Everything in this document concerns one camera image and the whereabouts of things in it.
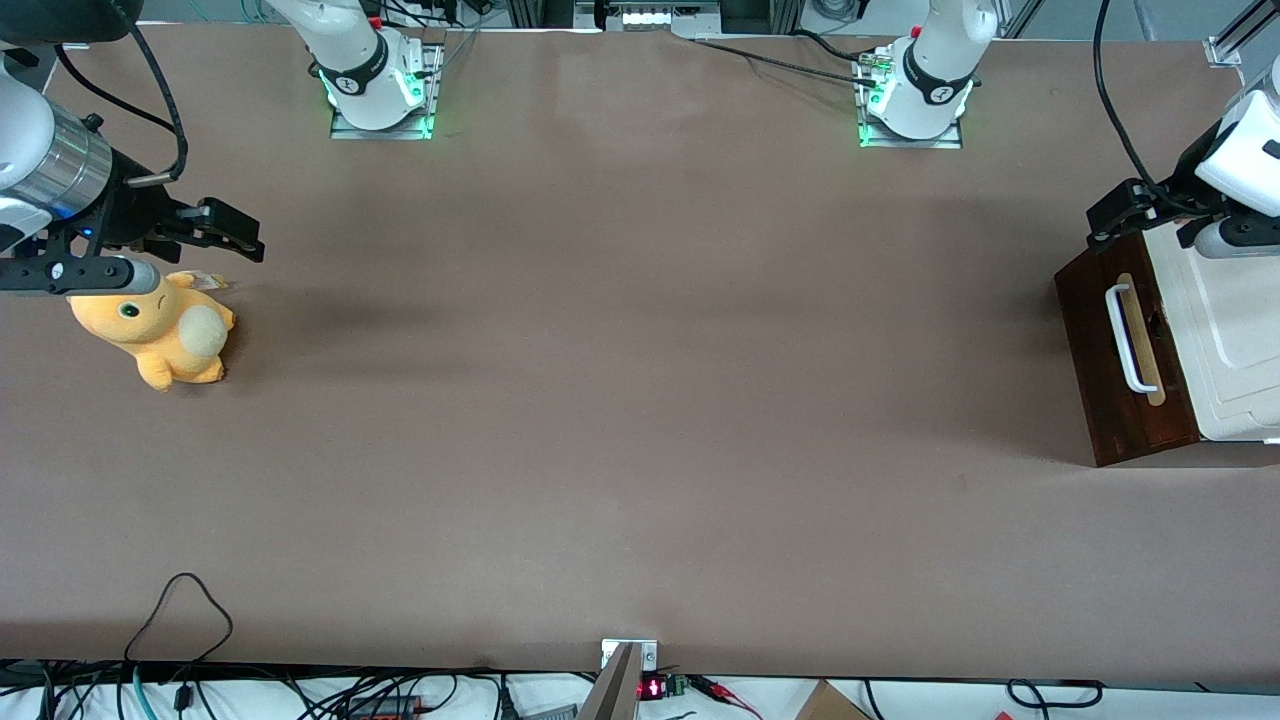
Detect dark red wood drawer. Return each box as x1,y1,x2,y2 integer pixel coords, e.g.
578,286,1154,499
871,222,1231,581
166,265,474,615
1085,232,1201,463

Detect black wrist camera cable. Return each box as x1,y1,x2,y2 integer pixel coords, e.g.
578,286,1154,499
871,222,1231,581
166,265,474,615
120,0,191,186
55,45,181,136
1093,0,1216,216

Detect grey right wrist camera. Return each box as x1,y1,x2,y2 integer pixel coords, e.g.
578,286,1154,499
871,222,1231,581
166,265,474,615
0,255,161,297

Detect white light bar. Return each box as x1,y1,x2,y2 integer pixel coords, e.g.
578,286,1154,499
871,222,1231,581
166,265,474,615
608,0,723,31

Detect orange plush toy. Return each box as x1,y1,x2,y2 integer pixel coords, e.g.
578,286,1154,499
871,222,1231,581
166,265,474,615
67,270,237,393

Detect aluminium extrusion frame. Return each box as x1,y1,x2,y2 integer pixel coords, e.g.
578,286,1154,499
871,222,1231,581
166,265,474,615
1205,0,1280,69

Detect thin black looped cable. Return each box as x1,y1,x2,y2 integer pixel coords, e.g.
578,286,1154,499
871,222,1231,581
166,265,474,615
125,572,233,666

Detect brown cardboard box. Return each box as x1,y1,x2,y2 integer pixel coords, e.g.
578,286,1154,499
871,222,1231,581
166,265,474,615
795,680,871,720

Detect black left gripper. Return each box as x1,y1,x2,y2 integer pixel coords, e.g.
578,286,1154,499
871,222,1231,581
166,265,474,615
1088,122,1236,249

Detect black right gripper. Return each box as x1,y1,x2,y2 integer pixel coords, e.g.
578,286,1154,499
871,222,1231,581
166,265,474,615
45,150,266,263

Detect black table cable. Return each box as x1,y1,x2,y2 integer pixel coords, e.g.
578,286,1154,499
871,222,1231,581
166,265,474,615
690,30,881,86

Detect black coiled cable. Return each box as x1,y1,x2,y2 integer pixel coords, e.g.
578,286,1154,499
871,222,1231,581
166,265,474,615
1007,679,1105,711

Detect red test leads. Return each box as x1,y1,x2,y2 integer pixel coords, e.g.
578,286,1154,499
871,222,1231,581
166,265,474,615
688,677,763,720

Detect orange black device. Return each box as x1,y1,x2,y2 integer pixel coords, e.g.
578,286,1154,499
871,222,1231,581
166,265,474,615
345,695,421,720

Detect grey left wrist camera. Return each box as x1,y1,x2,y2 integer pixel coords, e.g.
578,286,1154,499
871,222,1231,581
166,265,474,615
1195,215,1280,259

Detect silver camera mount bracket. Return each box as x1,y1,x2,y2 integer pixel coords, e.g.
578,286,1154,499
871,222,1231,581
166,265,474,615
600,638,659,673

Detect white drawer handle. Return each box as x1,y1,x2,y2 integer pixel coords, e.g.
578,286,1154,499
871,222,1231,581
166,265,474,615
1104,284,1161,393

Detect grey camera mount beam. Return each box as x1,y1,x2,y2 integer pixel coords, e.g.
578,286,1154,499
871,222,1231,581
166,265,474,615
575,643,646,720

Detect light wood handle backplate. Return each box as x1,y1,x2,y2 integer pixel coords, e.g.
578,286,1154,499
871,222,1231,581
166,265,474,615
1115,272,1167,407

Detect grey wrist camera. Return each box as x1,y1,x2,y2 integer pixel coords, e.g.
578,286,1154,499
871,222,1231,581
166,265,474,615
0,255,161,297
1195,215,1280,259

